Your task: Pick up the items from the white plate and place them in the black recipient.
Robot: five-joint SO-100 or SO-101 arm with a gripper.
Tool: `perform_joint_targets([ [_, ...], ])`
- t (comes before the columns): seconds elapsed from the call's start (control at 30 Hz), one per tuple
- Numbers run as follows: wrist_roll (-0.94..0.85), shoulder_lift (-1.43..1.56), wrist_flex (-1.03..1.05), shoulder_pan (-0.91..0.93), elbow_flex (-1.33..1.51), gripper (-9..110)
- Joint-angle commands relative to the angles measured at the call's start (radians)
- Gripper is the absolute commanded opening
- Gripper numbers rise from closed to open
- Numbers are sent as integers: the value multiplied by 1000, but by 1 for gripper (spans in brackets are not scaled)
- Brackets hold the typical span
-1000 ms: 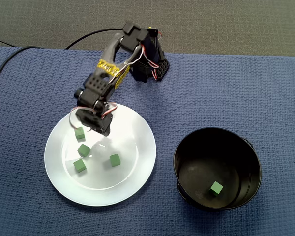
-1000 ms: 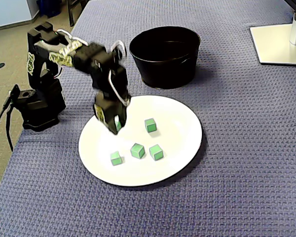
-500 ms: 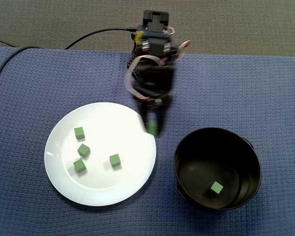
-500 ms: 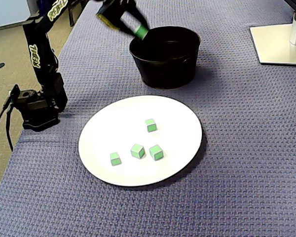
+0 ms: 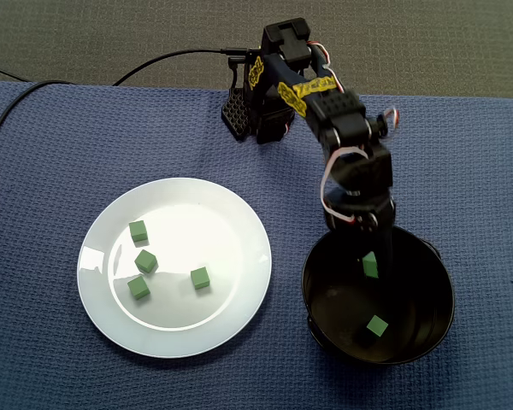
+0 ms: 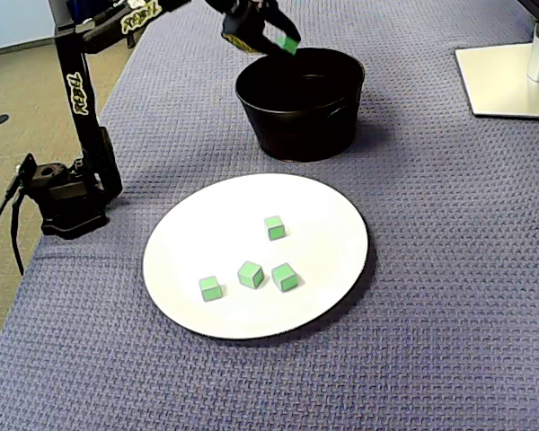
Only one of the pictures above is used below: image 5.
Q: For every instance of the black metal pot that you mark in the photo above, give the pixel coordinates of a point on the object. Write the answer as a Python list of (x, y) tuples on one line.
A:
[(419, 273)]

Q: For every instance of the white round plate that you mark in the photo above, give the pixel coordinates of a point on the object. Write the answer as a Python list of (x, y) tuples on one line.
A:
[(222, 299)]

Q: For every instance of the green cube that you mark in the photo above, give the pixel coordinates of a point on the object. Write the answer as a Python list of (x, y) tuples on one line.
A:
[(146, 261), (138, 288), (138, 231), (369, 267), (377, 326), (200, 278)]

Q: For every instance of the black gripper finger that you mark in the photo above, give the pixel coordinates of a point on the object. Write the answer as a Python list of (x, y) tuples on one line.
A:
[(385, 252), (352, 247)]

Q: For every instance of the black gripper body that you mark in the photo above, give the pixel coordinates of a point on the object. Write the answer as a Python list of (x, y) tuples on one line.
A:
[(378, 212)]

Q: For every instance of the blue waffle cloth mat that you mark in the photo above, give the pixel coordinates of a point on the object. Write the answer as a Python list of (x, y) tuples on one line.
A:
[(47, 363)]

